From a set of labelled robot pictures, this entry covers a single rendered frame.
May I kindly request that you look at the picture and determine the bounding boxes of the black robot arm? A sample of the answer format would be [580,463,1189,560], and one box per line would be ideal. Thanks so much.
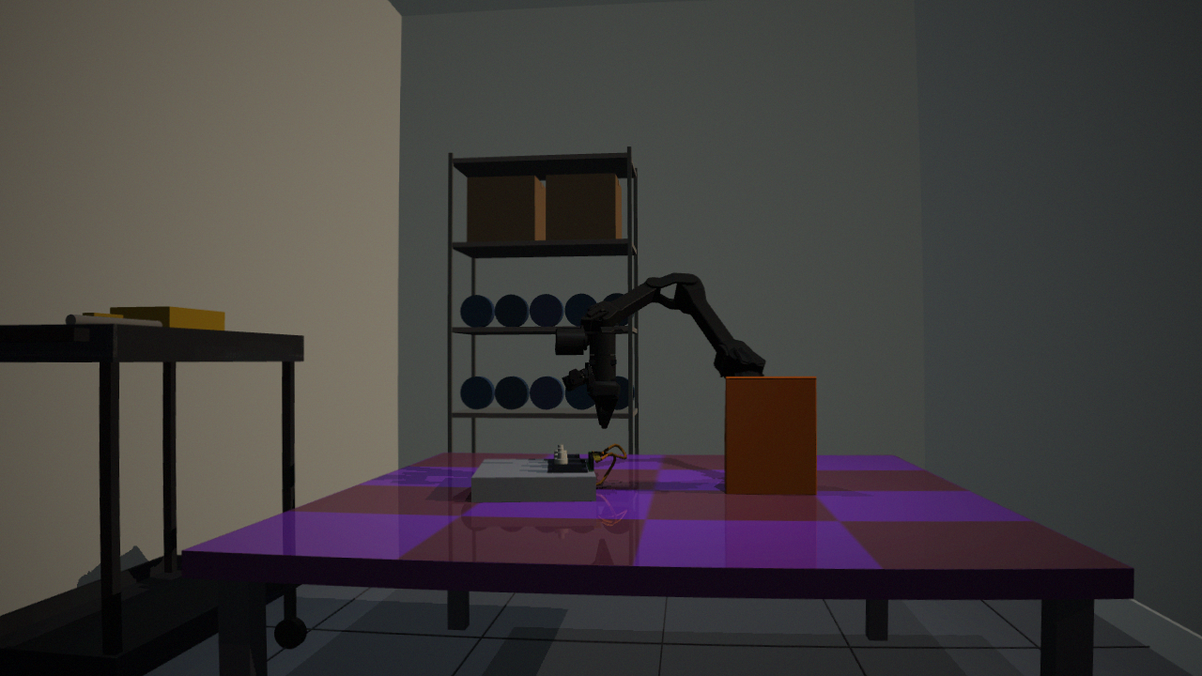
[555,272,764,392]

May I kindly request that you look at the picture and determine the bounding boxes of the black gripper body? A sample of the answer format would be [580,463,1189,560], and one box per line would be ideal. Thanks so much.
[587,355,620,397]

